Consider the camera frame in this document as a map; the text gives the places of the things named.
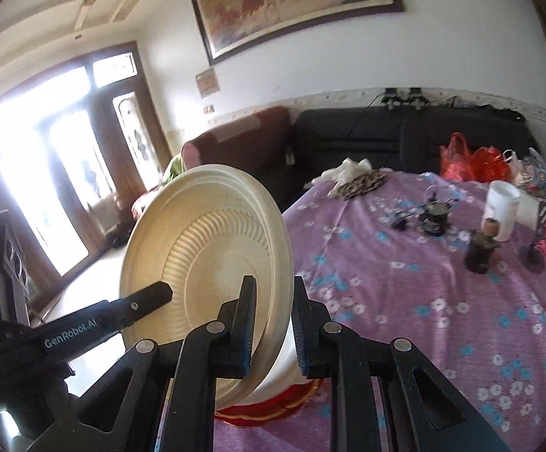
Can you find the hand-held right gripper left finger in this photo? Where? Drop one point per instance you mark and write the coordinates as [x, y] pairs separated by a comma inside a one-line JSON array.
[[249, 329]]

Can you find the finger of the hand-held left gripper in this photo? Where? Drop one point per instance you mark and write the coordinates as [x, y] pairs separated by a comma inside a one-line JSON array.
[[146, 299]]

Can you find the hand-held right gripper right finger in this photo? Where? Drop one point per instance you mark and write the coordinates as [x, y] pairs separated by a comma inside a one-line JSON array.
[[301, 339]]

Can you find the white ceramic bowl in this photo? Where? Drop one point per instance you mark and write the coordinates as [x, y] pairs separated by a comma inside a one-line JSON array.
[[280, 373]]

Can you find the red plastic plate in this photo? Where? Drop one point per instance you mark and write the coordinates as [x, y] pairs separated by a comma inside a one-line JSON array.
[[277, 407]]

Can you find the cream ribbed bowl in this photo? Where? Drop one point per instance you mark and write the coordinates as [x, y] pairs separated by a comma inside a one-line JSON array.
[[216, 226]]

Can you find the green cloth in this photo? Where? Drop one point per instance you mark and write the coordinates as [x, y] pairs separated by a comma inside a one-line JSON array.
[[172, 169]]

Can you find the small black adapter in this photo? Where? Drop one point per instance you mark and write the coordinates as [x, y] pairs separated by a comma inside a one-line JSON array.
[[397, 222]]

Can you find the wooden glass door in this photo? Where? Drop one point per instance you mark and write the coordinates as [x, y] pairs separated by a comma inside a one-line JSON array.
[[66, 160]]

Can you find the leopard print cloth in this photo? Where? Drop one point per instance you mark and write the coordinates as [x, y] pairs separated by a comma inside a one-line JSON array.
[[362, 183]]

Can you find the small black motor device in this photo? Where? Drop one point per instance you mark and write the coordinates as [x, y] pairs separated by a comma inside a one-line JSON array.
[[435, 219]]

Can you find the brown armchair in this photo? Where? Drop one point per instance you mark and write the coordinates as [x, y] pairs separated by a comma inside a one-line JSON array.
[[240, 141]]

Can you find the dark bottle with brown cap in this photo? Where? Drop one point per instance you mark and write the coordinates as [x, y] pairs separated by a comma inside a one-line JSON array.
[[482, 249]]

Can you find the black sofa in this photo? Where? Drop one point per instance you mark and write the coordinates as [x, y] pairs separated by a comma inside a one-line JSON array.
[[395, 136]]

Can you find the white plastic jar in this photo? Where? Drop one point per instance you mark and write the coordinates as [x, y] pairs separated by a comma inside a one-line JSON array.
[[501, 212]]

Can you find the black charger device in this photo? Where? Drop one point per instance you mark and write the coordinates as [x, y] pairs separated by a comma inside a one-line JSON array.
[[415, 98], [390, 99]]

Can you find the black phone stand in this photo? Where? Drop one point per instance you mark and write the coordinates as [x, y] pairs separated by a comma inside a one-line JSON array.
[[541, 228]]

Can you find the clear printed plastic bag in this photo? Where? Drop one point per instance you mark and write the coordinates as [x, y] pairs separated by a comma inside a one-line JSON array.
[[536, 174]]

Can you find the wall switch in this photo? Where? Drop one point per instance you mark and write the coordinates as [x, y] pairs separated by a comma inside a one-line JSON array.
[[208, 109]]

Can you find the small wall plaque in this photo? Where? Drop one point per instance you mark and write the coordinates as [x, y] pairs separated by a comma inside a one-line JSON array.
[[207, 82]]

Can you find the framed wall painting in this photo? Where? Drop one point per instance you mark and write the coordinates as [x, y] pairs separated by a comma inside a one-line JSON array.
[[292, 0]]

